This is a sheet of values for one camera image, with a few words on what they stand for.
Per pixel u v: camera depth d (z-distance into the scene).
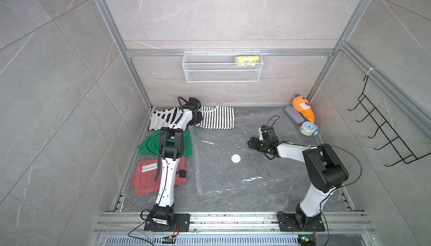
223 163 0.93
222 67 1.01
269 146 0.76
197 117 1.00
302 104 1.11
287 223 0.73
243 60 0.84
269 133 0.78
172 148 0.66
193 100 0.93
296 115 1.11
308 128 1.04
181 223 0.73
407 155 0.58
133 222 0.75
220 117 1.11
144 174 0.88
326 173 0.48
